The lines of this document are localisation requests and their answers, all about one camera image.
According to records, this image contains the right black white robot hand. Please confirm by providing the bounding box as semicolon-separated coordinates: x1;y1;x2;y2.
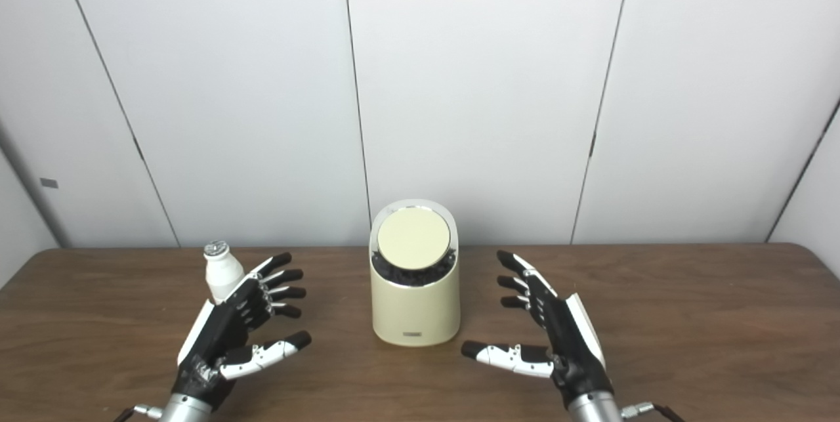
461;250;614;408

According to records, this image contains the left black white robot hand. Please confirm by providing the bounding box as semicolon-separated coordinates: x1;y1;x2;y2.
172;252;312;410

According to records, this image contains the small white plastic bottle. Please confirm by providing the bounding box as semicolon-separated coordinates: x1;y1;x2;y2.
203;241;245;305

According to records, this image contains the cream-colored bin body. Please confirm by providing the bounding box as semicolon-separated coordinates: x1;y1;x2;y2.
369;199;461;347

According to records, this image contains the round cream bin lid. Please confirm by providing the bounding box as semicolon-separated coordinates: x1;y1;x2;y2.
377;208;452;271

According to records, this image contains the black bin liner bag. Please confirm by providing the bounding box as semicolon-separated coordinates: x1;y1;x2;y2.
371;248;457;287

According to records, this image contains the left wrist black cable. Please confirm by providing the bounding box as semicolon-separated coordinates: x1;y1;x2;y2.
113;405;163;422

